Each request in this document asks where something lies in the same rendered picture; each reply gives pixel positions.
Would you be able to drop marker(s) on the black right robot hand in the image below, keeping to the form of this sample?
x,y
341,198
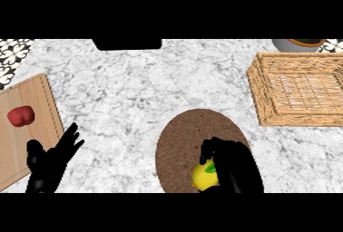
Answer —
x,y
236,166

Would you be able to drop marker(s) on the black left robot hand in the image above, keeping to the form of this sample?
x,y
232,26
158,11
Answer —
x,y
48,164

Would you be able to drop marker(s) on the yellow lemon with green leaf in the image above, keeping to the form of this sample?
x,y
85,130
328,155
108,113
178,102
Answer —
x,y
204,178

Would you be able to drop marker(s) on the brown oval placemat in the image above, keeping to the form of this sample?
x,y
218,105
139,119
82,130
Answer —
x,y
181,145

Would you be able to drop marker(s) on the wicker basket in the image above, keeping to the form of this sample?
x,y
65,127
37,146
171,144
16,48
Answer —
x,y
303,90

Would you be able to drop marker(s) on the wooden cutting board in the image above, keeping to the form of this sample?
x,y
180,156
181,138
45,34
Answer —
x,y
31,120

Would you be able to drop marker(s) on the white pot with brown rim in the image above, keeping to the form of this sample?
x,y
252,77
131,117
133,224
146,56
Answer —
x,y
297,44

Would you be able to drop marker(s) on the black appliance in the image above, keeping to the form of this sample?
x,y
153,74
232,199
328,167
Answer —
x,y
127,44

